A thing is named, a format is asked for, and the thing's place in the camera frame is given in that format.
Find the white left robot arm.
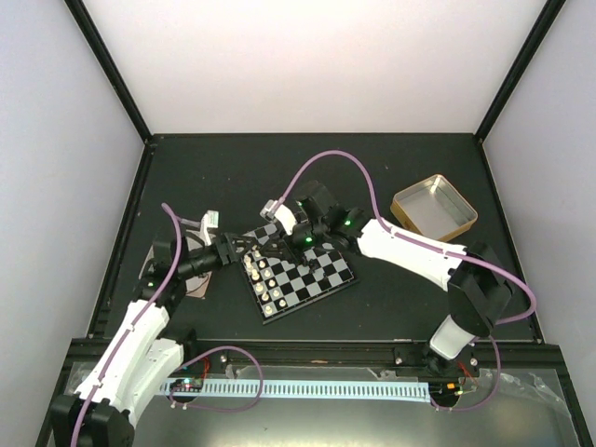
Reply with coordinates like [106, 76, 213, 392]
[50, 231, 256, 446]

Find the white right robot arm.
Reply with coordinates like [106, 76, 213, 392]
[261, 200, 513, 375]

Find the black white chess board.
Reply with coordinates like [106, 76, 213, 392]
[246, 223, 358, 324]

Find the row of white chess pieces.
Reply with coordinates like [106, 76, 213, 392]
[243, 248, 288, 321]

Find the gold metal tin tray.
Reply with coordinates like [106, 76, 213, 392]
[390, 174, 478, 242]

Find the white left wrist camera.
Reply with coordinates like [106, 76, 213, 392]
[199, 210, 219, 246]

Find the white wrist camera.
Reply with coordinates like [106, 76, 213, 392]
[260, 199, 297, 236]
[199, 210, 219, 246]

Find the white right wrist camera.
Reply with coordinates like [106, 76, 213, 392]
[260, 199, 297, 236]

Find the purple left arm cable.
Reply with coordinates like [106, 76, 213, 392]
[69, 202, 187, 447]

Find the light blue cable duct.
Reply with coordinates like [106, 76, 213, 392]
[158, 378, 430, 403]

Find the black mounting rail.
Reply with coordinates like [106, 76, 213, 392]
[69, 339, 564, 378]

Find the black frame post left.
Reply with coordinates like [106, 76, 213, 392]
[64, 0, 152, 142]

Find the black frame post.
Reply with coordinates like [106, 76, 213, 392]
[64, 0, 152, 142]
[475, 0, 566, 142]

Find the black frame post right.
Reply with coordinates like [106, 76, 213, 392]
[475, 0, 566, 142]

